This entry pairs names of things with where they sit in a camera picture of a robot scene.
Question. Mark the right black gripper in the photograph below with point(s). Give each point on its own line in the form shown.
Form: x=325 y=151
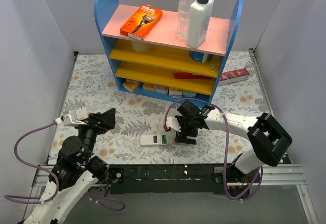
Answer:
x=187 y=123

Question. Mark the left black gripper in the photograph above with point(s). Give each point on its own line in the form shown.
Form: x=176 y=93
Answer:
x=98 y=123

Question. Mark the white remote control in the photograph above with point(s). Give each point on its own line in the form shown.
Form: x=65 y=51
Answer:
x=151 y=140

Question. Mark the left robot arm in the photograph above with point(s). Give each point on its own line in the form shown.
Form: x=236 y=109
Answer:
x=76 y=169

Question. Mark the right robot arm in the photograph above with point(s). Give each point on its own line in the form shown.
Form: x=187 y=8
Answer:
x=268 y=138

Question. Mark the floral table mat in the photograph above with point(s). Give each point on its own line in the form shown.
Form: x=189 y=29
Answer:
x=93 y=89

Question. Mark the yellow and white small box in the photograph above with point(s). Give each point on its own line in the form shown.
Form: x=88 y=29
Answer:
x=131 y=85

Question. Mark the white blue small box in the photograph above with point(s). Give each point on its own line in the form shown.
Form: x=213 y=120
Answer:
x=189 y=94

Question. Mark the white orange small box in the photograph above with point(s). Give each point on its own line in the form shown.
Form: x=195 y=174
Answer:
x=175 y=93

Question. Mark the red flat box on shelf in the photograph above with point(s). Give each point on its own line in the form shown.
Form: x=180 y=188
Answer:
x=186 y=75

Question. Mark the red toothpaste box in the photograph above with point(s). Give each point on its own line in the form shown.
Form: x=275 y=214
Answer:
x=234 y=76

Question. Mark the blue shelf with coloured boards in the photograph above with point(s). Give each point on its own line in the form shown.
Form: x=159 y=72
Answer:
x=170 y=53

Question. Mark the cream cylindrical container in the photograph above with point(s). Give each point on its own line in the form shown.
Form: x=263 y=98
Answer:
x=141 y=47

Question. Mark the blue and white tub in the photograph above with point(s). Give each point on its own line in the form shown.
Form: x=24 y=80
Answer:
x=200 y=56

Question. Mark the orange razor box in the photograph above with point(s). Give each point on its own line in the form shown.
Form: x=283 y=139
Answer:
x=141 y=22

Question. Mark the white bottle with black cap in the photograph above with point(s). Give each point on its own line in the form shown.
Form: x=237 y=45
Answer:
x=199 y=18

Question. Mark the clear plastic water bottle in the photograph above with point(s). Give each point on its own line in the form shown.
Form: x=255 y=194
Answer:
x=183 y=18

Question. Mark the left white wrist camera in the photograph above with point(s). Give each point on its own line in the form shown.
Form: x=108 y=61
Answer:
x=69 y=118

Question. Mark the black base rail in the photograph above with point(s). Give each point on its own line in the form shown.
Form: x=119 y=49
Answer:
x=166 y=178

